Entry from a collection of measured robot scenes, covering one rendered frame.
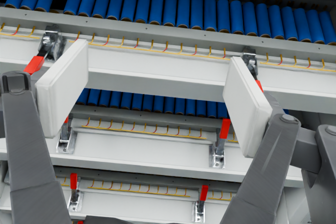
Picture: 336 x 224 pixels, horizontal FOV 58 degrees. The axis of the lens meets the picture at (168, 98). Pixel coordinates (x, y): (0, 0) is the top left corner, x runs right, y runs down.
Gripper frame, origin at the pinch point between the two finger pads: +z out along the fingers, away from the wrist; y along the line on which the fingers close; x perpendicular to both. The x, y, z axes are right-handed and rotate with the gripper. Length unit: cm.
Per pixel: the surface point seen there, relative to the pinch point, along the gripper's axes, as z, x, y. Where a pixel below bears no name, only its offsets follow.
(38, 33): 24.5, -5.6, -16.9
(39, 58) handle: 17.5, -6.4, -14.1
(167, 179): 35, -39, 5
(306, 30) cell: 28.1, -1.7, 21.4
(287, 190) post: 32, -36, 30
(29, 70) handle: 14.9, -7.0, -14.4
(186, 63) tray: 23.2, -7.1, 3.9
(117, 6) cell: 28.7, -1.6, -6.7
